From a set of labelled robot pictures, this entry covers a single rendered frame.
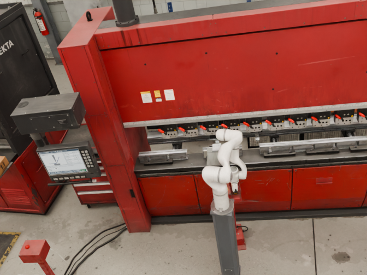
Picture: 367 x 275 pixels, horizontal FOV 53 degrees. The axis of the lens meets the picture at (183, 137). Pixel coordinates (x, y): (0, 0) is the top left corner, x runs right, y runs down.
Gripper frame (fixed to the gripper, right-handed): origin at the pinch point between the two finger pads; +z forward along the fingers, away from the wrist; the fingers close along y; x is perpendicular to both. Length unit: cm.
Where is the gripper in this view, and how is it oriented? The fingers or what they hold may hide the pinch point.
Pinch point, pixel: (235, 191)
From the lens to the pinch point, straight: 353.5
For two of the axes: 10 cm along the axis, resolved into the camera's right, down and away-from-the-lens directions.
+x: 9.9, -1.4, -0.6
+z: 1.5, 7.3, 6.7
